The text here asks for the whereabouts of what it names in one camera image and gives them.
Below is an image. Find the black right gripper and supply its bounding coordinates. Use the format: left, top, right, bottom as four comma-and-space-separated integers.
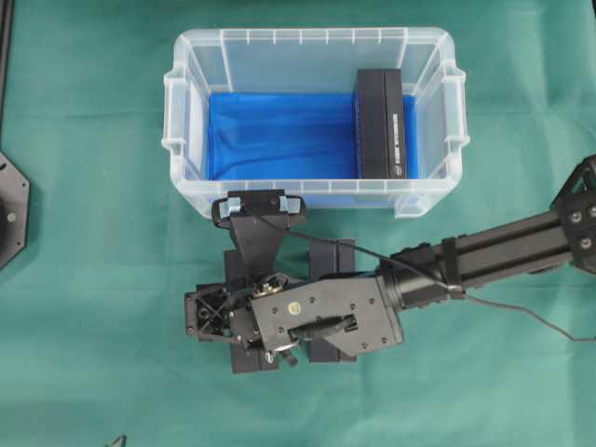
183, 272, 308, 369

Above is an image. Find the black realsense box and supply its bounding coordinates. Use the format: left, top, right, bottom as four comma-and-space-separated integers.
354, 69, 407, 180
305, 237, 359, 364
223, 250, 278, 374

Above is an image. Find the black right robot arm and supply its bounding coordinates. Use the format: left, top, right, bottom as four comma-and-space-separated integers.
183, 157, 595, 373

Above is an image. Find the clear plastic storage case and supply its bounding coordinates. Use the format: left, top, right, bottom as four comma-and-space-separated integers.
162, 27, 469, 218

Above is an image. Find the blue cloth liner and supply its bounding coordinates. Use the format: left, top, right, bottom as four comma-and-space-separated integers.
207, 90, 420, 181

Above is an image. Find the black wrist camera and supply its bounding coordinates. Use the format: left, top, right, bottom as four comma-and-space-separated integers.
211, 189, 306, 284

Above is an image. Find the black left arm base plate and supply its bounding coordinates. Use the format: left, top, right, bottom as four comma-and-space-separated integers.
0, 154, 30, 268

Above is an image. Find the black camera cable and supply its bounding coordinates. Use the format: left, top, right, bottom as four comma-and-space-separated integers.
260, 213, 596, 343

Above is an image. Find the black aluminium frame rail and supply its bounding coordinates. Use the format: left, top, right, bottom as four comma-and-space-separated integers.
0, 0, 15, 122

